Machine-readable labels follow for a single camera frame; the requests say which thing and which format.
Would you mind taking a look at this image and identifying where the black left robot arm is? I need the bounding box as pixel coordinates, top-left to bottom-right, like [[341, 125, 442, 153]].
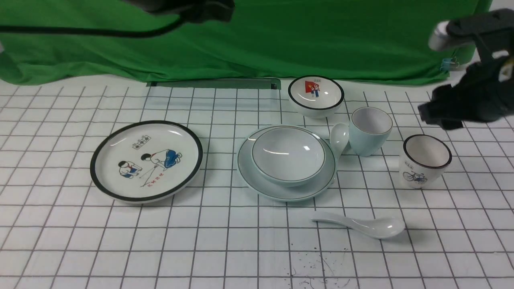
[[0, 0, 235, 39]]

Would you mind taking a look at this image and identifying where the pale blue bowl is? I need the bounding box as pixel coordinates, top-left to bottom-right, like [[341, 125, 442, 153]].
[[250, 126, 328, 187]]

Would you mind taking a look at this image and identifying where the blue binder clip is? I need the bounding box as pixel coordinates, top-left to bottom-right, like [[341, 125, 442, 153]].
[[439, 57, 460, 72]]

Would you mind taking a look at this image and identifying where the green backdrop cloth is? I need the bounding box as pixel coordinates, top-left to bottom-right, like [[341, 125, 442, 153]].
[[1, 0, 491, 85]]

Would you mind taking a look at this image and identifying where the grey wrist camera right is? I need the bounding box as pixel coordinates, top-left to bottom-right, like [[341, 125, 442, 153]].
[[428, 8, 514, 62]]

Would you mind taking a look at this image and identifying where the pale blue cup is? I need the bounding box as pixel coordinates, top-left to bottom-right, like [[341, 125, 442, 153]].
[[349, 107, 394, 157]]

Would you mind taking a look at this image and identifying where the small black-rimmed cartoon bowl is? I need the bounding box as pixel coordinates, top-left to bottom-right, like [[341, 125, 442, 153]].
[[288, 75, 345, 119]]

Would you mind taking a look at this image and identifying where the pale blue plate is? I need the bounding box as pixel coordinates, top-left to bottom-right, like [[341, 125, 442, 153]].
[[237, 125, 337, 202]]

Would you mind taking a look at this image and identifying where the black-rimmed cartoon plate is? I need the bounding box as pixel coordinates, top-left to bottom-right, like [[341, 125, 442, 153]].
[[90, 120, 204, 204]]

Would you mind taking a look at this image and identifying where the white ceramic spoon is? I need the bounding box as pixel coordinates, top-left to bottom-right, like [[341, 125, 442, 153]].
[[310, 212, 406, 239], [329, 123, 349, 160]]

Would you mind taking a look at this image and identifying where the white bicycle cup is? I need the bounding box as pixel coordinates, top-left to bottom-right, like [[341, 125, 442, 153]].
[[399, 134, 452, 189]]

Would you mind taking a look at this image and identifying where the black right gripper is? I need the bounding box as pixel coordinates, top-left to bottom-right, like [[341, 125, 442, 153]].
[[417, 56, 514, 130]]

